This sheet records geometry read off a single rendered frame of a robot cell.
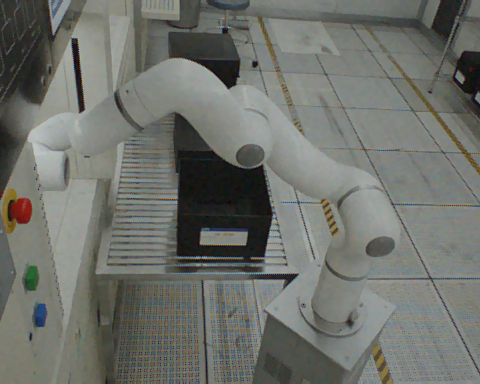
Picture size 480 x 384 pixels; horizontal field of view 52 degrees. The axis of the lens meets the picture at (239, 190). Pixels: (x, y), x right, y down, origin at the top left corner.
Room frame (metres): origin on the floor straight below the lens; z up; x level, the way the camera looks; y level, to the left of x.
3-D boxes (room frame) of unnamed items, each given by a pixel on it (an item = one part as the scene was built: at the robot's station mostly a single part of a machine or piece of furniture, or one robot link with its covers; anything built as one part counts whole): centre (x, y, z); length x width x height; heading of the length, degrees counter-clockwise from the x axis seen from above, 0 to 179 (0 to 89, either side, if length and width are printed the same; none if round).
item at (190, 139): (1.62, 0.13, 0.83); 0.29 x 0.29 x 0.13; 13
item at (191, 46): (2.04, 0.24, 0.89); 0.29 x 0.29 x 0.25; 14
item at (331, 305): (0.92, -0.30, 0.85); 0.19 x 0.19 x 0.18
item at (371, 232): (0.88, -0.31, 1.07); 0.19 x 0.12 x 0.24; 9
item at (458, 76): (3.92, -1.79, 0.31); 0.30 x 0.28 x 0.26; 8
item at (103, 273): (1.62, 0.20, 0.38); 1.30 x 0.60 x 0.76; 10
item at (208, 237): (1.19, 0.05, 0.85); 0.28 x 0.28 x 0.17; 9
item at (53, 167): (0.80, 0.43, 1.21); 0.13 x 0.09 x 0.08; 100
